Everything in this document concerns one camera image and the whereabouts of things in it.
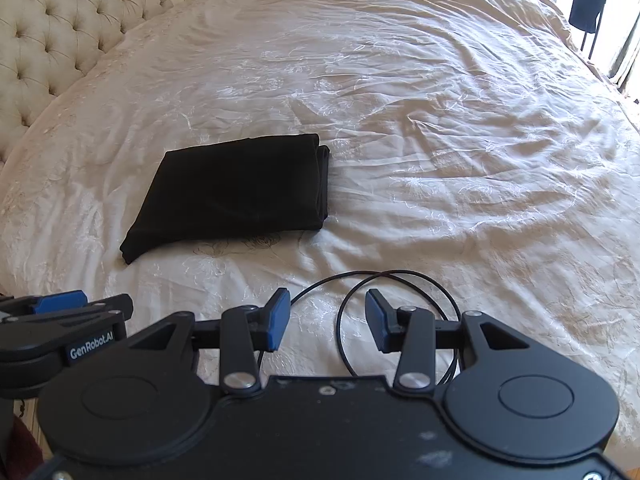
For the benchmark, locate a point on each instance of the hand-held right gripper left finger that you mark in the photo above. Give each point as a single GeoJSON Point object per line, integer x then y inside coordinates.
{"type": "Point", "coordinates": [277, 321]}

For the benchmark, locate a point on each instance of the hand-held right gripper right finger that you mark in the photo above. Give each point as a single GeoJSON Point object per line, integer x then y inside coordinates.
{"type": "Point", "coordinates": [378, 322]}

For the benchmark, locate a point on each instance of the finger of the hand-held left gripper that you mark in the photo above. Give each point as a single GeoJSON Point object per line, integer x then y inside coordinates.
{"type": "Point", "coordinates": [107, 306]}
{"type": "Point", "coordinates": [60, 302]}

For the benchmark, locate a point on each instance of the black pants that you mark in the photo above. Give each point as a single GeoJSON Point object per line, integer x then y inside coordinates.
{"type": "Point", "coordinates": [225, 195]}

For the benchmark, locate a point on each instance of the person's left forearm maroon sleeve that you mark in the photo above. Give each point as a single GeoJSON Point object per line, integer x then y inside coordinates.
{"type": "Point", "coordinates": [25, 437]}

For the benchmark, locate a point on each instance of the white bedside cabinet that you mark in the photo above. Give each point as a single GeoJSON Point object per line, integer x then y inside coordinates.
{"type": "Point", "coordinates": [32, 412]}

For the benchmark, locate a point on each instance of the cream embroidered bed cover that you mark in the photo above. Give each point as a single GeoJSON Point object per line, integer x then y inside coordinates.
{"type": "Point", "coordinates": [425, 135]}

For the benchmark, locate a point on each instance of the cream tufted headboard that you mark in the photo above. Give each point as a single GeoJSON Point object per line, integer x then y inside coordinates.
{"type": "Point", "coordinates": [60, 30]}

